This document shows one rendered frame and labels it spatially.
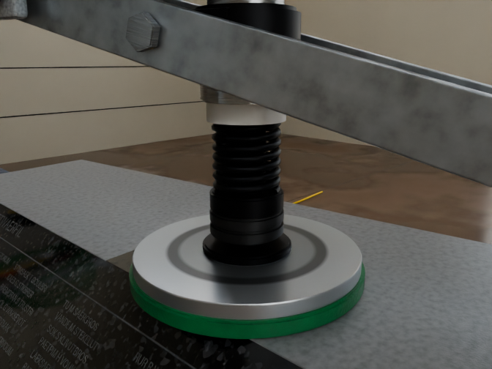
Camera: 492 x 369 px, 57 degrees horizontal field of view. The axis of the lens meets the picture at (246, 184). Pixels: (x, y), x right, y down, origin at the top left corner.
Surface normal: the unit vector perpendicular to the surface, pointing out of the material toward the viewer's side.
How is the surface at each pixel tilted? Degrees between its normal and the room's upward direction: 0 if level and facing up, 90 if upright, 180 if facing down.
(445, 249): 0
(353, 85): 90
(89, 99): 90
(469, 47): 90
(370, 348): 0
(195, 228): 0
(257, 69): 90
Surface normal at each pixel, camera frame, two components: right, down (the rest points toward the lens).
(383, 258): 0.00, -0.97
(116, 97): 0.70, 0.18
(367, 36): -0.71, 0.18
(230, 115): -0.37, 0.24
